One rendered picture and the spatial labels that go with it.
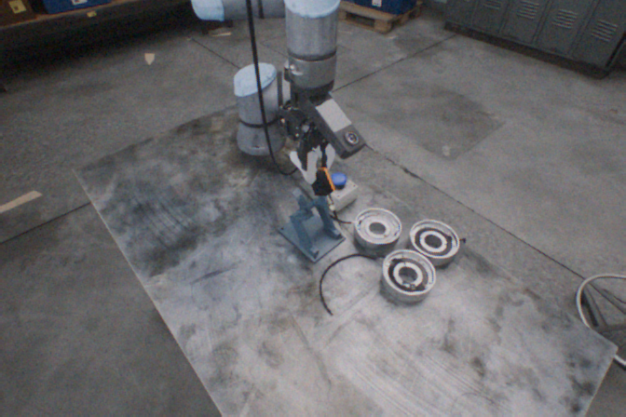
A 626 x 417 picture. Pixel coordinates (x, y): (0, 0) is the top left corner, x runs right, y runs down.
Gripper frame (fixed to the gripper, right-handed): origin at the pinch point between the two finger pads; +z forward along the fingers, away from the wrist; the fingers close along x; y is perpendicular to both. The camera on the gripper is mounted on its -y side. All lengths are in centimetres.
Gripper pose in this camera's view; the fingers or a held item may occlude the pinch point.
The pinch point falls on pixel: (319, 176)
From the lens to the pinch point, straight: 70.5
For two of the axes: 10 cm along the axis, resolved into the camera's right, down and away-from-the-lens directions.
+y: -6.8, -5.0, 5.3
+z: 0.0, 7.3, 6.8
